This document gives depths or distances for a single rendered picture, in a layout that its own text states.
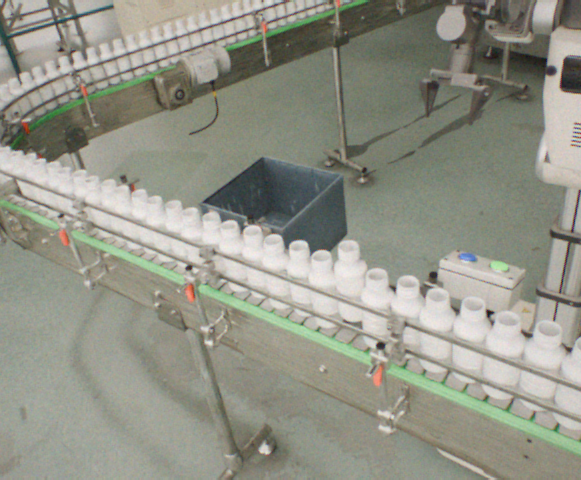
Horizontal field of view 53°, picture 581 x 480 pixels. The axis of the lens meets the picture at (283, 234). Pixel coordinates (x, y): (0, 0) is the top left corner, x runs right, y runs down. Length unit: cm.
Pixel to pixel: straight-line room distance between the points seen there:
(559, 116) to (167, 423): 174
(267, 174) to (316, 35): 135
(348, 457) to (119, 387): 101
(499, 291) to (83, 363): 205
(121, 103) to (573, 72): 185
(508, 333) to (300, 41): 236
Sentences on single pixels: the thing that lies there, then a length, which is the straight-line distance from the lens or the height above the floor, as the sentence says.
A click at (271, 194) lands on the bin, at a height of 80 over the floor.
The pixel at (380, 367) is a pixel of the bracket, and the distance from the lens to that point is 103.
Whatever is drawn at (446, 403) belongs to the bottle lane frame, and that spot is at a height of 97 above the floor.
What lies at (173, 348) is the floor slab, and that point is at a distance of 269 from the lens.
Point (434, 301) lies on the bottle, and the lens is 100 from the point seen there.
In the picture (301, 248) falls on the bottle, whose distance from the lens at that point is 116.
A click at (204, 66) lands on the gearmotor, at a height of 101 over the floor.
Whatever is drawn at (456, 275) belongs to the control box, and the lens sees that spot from 115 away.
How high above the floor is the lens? 185
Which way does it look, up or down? 35 degrees down
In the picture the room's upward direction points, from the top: 9 degrees counter-clockwise
